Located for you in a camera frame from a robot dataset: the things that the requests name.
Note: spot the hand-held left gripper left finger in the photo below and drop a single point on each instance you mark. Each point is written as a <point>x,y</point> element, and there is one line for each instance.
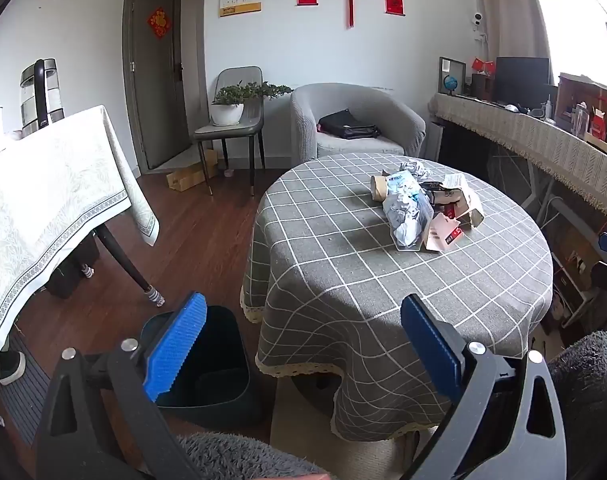
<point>176,350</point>

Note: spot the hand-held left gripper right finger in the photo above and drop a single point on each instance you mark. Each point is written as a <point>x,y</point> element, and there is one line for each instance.
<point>428,345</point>

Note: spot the dark teal waste bin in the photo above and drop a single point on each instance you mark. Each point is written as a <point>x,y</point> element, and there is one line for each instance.
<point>218,360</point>

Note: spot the white and red box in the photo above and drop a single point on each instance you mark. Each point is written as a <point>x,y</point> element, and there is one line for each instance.
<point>443,232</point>

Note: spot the clear plastic bag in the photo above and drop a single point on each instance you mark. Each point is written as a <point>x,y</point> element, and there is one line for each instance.
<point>406,215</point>

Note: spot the grey white carton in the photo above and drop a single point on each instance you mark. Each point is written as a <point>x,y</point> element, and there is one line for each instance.
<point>439,195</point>

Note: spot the striped table leg sock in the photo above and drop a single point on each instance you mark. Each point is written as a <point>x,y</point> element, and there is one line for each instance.
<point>87,270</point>
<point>155,298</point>

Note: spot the person's right leg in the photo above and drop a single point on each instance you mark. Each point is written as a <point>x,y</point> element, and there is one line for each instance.
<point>593,385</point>

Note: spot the person's leg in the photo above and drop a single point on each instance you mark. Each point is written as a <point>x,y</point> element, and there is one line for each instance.
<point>593,385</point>
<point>233,457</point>

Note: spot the black table leg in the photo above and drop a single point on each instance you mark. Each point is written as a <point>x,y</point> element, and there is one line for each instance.
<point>121,255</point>

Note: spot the person's left leg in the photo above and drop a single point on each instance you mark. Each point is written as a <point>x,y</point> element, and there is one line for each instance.
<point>233,457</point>

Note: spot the grey checked round tablecloth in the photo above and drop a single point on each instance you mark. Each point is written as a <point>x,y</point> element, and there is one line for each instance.
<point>333,260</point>

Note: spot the dark storage box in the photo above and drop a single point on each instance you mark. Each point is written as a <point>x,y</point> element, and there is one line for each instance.
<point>68,270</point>

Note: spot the brown and white carton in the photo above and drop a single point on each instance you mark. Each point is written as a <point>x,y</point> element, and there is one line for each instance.
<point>471,210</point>

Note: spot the beige rug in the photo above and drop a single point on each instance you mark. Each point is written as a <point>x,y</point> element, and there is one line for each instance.
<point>303,435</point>

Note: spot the large brown cardboard box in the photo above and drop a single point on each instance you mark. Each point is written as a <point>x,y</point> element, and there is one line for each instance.
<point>568,92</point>

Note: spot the grey striped floor mat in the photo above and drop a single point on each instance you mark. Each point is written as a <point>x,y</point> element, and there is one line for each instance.
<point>26,405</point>

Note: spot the brown cardboard tube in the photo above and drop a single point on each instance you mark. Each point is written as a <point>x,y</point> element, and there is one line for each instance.
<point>378,187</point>

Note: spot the white printed paper slip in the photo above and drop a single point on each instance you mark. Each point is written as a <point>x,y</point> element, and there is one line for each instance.
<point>453,181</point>

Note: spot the black and white shoe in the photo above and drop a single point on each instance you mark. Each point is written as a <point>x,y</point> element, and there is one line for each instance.
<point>11,367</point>

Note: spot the flat cardboard box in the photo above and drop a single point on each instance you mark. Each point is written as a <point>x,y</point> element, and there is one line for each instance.
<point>186,177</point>

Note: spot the black monitor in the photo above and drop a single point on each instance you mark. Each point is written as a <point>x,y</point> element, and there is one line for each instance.
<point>521,80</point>

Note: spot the table with white cloth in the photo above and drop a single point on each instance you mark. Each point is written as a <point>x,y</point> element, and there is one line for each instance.
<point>48,185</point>

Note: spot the small red flags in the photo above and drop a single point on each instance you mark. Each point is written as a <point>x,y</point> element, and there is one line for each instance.
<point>483,65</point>

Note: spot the grey dining chair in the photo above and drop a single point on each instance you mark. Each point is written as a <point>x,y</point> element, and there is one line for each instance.
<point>228,132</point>

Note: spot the small blue globe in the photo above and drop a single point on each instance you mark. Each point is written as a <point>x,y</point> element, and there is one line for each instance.
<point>450,83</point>

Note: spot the black bag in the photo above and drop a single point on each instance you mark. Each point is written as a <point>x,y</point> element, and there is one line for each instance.
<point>346,125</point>

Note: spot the potted plant in white pot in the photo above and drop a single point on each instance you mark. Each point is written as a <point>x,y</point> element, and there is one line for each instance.
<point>227,114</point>

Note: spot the grey door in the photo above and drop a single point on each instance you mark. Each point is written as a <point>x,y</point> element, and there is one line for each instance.
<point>156,100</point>

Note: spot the grey armchair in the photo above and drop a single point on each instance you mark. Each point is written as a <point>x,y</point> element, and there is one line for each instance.
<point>303,115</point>

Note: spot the glass electric kettle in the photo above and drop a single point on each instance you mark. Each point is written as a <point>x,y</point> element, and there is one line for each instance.
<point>41,95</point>

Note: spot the red door decoration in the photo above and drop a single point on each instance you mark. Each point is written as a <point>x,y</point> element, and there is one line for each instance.
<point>159,22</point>

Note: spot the white desk frame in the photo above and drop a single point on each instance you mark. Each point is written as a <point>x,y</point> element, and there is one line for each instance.
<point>546,195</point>

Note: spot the dark picture frame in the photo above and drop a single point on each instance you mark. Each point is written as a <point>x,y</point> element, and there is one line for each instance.
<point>458,67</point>

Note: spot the white security camera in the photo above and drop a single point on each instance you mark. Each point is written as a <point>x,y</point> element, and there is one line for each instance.
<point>478,22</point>

